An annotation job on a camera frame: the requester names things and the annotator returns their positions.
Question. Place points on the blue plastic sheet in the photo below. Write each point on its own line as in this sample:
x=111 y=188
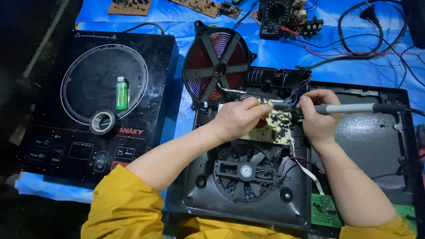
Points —
x=275 y=53

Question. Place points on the person's left hand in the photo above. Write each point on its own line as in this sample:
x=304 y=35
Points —
x=235 y=121

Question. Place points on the black glass cooktop panel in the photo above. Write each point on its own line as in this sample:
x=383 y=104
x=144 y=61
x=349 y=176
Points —
x=49 y=83

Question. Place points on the black housing with mesh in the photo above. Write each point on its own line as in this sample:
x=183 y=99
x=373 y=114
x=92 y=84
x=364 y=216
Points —
x=365 y=139

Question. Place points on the small brown circuit board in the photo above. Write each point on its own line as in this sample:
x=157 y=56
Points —
x=129 y=10

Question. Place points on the black box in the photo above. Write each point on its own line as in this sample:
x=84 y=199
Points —
x=416 y=23

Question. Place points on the circuit board with black terminals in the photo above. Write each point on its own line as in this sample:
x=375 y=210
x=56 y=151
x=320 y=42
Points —
x=310 y=28

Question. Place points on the black cooling fan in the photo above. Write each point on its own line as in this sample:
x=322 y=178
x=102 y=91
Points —
x=245 y=171

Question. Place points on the person's yellow jacket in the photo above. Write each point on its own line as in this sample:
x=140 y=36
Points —
x=126 y=205

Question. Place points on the black cooker base housing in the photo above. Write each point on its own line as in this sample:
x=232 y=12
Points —
x=206 y=199

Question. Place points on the grey soldering iron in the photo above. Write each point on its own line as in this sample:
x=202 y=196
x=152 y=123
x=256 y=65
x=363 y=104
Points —
x=358 y=108

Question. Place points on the green control board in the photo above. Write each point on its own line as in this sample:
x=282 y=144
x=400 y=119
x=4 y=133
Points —
x=323 y=212

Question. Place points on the copper induction coil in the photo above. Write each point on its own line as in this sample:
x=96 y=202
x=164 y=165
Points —
x=199 y=59

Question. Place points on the beige power circuit board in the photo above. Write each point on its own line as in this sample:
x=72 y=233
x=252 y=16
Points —
x=282 y=129

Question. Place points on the black multimeter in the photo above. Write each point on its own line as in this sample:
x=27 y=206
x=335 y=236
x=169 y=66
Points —
x=275 y=16

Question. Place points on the black electrical tape roll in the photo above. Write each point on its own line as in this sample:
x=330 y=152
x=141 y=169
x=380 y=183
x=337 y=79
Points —
x=95 y=127

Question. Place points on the person's right hand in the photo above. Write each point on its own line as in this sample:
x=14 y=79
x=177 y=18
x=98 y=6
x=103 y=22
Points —
x=320 y=127

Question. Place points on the red probe lead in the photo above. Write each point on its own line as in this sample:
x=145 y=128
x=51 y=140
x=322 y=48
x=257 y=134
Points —
x=288 y=30

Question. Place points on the green lighter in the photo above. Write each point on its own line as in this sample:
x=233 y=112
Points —
x=121 y=94

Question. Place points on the long brown circuit board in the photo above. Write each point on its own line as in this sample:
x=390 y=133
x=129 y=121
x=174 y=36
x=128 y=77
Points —
x=199 y=6

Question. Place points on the person's left fingers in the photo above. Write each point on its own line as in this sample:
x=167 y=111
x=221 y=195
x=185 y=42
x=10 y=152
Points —
x=255 y=111

